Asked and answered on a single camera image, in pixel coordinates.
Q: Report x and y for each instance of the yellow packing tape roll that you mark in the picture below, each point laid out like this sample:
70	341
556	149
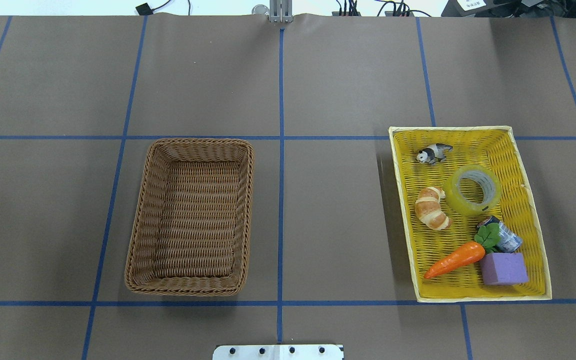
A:
472	190

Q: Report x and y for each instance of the brown wicker basket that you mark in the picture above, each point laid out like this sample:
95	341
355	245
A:
192	224

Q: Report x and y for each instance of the yellow woven basket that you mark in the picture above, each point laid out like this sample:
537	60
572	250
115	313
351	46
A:
495	148

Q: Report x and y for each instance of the toy croissant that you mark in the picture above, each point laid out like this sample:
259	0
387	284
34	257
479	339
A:
428	210

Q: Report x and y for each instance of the toy panda figure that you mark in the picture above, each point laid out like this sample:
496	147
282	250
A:
433	154

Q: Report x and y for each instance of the orange toy carrot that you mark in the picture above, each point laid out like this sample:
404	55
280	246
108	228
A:
483	243

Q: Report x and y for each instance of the purple foam block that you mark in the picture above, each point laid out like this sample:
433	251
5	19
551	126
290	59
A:
503	269

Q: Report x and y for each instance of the aluminium camera mount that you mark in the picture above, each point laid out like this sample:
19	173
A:
281	11

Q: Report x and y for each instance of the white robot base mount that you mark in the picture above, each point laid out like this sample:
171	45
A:
280	352

